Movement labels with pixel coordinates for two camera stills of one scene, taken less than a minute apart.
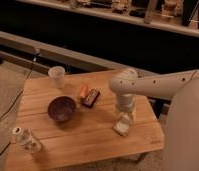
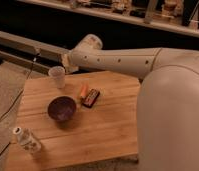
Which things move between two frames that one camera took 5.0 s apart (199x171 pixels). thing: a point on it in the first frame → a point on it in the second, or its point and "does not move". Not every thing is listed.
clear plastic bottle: [27, 139] does not move
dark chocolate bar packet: [90, 97] does not move
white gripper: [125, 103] → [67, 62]
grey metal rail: [49, 57] does not move
